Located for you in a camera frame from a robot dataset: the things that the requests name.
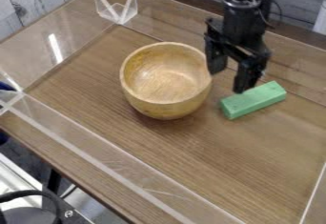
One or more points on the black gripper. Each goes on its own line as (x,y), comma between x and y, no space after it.
(237,38)

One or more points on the green rectangular block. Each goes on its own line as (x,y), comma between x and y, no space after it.
(253,100)

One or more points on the light wooden bowl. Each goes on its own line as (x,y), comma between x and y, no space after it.
(165,80)

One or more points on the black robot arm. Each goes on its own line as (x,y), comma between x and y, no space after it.
(237,39)

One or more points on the white object at right edge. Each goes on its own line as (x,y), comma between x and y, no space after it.
(319,24)

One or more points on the blue object behind acrylic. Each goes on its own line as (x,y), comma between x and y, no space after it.
(6,87)

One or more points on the black table leg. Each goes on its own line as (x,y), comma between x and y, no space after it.
(54,181)

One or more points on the clear acrylic enclosure wall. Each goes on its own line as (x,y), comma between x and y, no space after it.
(201,170)

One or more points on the black metal bracket with screw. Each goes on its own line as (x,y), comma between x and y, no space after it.
(70,216)

